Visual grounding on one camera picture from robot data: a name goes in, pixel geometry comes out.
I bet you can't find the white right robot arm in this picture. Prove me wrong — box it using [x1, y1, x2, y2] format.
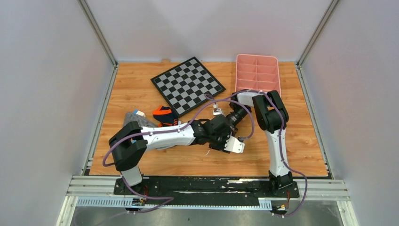
[229, 89, 293, 197]

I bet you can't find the black white checkerboard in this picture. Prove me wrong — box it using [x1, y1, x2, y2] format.
[151, 57, 226, 117]

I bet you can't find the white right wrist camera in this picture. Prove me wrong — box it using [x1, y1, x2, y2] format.
[213, 104, 224, 116]

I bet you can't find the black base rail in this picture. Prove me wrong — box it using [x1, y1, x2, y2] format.
[132, 176, 300, 205]

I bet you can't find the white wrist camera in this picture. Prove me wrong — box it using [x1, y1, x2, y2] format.
[213, 104, 224, 116]
[223, 136, 245, 153]

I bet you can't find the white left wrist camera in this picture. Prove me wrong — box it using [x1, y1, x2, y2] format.
[223, 136, 245, 153]

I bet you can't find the pink compartment tray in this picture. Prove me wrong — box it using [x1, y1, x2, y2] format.
[235, 54, 281, 95]

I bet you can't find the grey striped underwear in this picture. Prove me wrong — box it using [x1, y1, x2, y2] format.
[123, 112, 158, 128]

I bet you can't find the white slotted cable duct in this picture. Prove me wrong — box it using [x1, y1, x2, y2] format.
[76, 197, 272, 210]

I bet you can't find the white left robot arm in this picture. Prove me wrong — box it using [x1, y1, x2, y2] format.
[109, 115, 244, 194]

